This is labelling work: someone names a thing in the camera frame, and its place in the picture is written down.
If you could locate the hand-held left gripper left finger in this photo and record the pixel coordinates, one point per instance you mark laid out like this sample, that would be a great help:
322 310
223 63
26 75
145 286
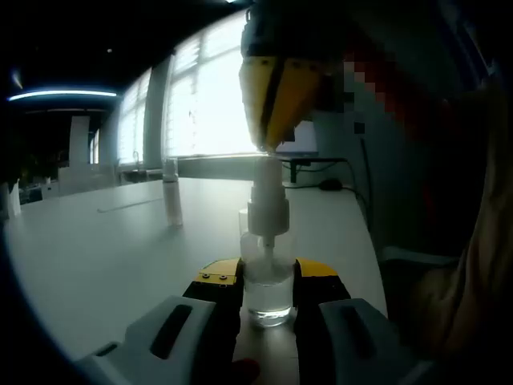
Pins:
188 321

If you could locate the white pump bottle red label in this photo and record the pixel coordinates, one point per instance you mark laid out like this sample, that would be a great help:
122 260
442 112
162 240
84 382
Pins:
173 204

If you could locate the white chair part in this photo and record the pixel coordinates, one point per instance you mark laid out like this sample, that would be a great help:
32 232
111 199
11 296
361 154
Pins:
417 256

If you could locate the black laptop stand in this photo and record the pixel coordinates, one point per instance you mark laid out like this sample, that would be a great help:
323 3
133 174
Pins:
316 160

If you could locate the white pillar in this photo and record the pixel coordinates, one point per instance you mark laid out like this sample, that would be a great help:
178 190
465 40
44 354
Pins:
79 140

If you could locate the open laptop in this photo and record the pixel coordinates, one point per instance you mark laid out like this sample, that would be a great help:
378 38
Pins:
306 140

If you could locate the black computer mouse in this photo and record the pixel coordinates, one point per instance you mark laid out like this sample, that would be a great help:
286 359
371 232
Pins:
329 185

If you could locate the person's beige shirt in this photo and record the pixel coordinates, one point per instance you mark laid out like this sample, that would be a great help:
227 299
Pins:
481 260

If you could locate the wide clear bottle cover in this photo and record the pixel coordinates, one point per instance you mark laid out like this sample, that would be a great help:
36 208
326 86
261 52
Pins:
170 170

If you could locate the clear pump bottle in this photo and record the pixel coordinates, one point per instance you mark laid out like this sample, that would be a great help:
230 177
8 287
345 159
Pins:
266 305

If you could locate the curved ceiling light strip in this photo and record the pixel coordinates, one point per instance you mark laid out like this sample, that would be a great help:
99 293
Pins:
60 95

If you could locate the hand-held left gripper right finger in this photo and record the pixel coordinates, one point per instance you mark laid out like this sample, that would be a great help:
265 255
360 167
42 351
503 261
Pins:
344 353

